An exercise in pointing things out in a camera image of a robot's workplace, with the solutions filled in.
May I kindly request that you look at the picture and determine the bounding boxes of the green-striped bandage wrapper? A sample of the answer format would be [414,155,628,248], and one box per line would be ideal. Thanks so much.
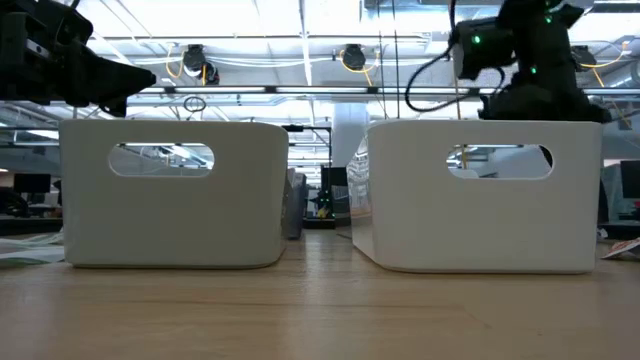
[0,255,36,269]

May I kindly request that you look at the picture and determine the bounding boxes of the white plastic bin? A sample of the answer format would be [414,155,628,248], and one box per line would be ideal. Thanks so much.
[349,119,605,275]

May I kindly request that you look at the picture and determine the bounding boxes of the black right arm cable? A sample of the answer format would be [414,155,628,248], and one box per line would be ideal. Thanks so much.
[403,0,507,114]

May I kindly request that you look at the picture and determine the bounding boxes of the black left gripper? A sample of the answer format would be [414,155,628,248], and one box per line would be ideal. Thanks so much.
[0,0,158,119]

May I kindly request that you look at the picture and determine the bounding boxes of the black ceiling cable reel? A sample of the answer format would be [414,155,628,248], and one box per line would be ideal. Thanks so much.
[342,43,368,71]
[571,45,596,71]
[181,43,221,86]

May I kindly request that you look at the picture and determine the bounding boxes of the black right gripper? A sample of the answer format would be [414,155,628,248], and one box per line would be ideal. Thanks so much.
[478,82,614,169]

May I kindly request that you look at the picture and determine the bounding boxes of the white bandage wrapper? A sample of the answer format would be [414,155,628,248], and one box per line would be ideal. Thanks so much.
[0,243,66,265]
[0,230,64,245]

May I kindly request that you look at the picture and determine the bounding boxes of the long ceiling light rail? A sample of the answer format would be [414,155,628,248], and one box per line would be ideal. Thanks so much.
[124,84,640,97]

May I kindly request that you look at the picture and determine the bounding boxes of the black monitor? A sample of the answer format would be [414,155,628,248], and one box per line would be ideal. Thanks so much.
[619,159,640,200]
[13,172,53,195]

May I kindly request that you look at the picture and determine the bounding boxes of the thin black straight cable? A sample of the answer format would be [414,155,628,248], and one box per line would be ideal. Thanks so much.
[392,0,401,122]

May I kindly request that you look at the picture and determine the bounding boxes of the brown translucent plastic bin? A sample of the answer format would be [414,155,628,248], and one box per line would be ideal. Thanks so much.
[283,168,308,240]

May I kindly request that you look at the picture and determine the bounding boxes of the white building column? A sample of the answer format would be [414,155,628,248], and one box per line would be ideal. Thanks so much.
[331,102,371,169]

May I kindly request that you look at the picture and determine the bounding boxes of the red-white ointment packet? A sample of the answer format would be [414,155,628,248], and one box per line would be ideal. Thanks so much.
[601,237,640,261]

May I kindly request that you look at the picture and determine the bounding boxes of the grey plastic bin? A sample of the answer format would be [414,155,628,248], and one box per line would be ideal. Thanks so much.
[58,118,290,270]

